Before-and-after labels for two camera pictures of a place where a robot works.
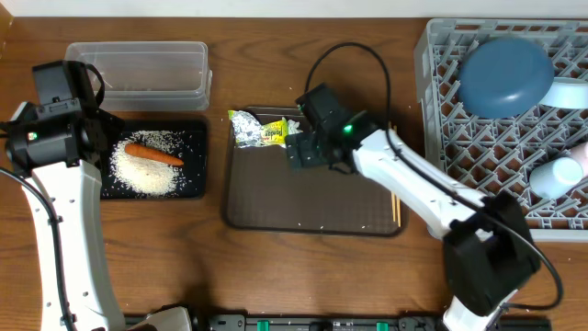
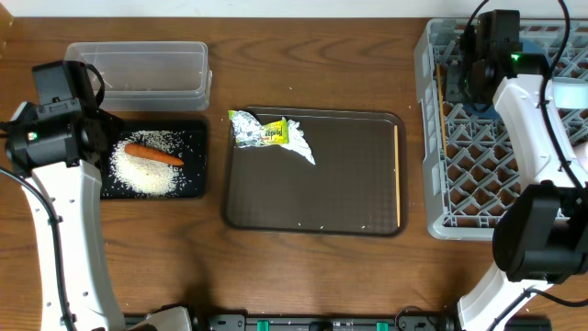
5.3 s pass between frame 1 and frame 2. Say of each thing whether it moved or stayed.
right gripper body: moved
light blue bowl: stayed
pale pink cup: stayed
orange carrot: stayed
